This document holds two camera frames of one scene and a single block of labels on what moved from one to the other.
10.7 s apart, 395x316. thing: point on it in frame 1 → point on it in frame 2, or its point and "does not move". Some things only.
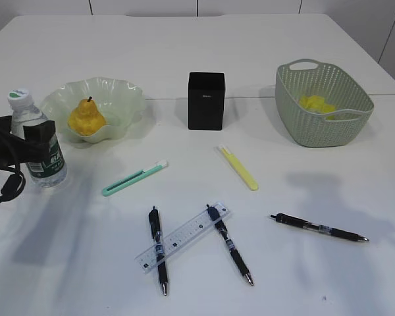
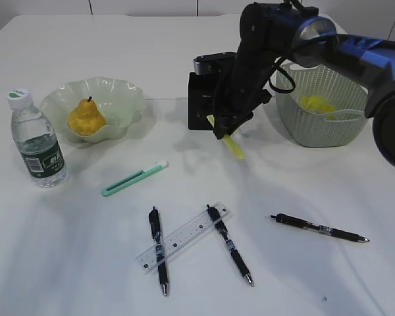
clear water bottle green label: (52, 173) does not move
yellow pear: (85, 120) does not move
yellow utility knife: (253, 184) → (231, 143)
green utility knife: (132, 178) does not move
